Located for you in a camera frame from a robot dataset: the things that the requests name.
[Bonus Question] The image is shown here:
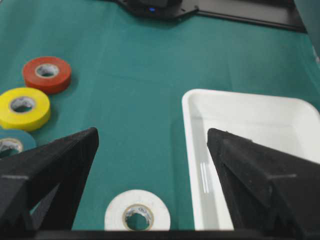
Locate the green table cloth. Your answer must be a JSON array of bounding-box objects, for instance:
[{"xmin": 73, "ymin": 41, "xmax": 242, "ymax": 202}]
[{"xmin": 0, "ymin": 0, "xmax": 320, "ymax": 230}]

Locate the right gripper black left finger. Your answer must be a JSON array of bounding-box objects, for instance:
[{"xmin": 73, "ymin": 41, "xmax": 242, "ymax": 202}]
[{"xmin": 0, "ymin": 127, "xmax": 99, "ymax": 232}]

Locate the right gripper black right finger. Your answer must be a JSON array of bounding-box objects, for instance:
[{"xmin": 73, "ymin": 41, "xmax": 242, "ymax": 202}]
[{"xmin": 207, "ymin": 128, "xmax": 320, "ymax": 232}]

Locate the white tape roll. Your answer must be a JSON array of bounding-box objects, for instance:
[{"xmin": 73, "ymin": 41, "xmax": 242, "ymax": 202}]
[{"xmin": 104, "ymin": 189, "xmax": 171, "ymax": 231}]

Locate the red tape roll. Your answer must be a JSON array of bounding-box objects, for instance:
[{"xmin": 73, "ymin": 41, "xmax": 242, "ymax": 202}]
[{"xmin": 22, "ymin": 56, "xmax": 72, "ymax": 95}]

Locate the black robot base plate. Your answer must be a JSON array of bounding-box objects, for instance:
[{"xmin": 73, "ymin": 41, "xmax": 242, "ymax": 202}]
[{"xmin": 113, "ymin": 0, "xmax": 307, "ymax": 33}]

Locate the yellow tape roll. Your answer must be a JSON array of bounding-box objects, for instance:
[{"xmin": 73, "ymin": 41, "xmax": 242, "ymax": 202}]
[{"xmin": 0, "ymin": 87, "xmax": 51, "ymax": 132}]

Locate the green tape roll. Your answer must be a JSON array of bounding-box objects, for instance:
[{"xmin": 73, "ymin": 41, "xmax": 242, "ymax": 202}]
[{"xmin": 0, "ymin": 129, "xmax": 37, "ymax": 159}]

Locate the white plastic case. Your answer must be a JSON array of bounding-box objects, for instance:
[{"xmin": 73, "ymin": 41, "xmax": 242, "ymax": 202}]
[{"xmin": 182, "ymin": 89, "xmax": 320, "ymax": 231}]

